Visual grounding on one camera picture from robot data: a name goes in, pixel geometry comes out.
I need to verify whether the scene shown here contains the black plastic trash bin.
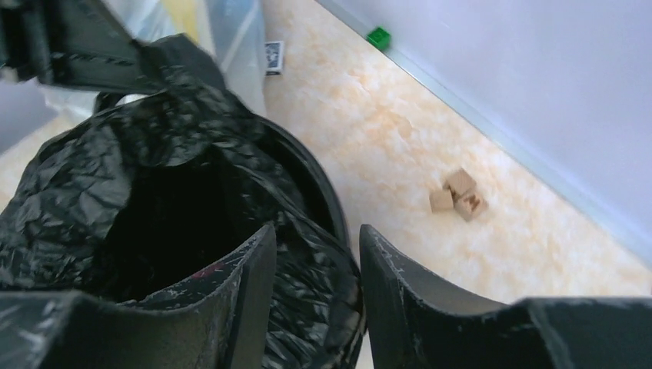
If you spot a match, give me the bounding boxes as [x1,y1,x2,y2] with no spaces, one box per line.
[257,117,352,254]

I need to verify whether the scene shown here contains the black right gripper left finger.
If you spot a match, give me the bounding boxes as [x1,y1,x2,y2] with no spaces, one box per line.
[121,225,276,368]

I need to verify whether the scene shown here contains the small green block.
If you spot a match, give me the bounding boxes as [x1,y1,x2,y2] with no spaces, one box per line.
[365,26,391,52]

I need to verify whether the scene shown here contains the translucent yellow plastic bag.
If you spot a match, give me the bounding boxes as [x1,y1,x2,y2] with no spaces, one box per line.
[105,0,267,115]

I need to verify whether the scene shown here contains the black plastic trash bag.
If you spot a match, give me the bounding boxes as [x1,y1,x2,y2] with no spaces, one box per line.
[1,35,366,368]

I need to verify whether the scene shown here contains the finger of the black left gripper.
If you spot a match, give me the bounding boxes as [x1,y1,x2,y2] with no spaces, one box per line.
[1,0,158,95]

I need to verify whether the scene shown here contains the small wooden block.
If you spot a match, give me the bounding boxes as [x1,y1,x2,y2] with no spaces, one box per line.
[429,168,488,221]

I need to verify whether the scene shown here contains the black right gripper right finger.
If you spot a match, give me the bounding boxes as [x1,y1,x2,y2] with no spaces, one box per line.
[359,224,510,368]

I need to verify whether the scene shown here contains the small printed marker card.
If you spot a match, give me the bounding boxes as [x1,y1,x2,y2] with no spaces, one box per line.
[265,41,284,75]

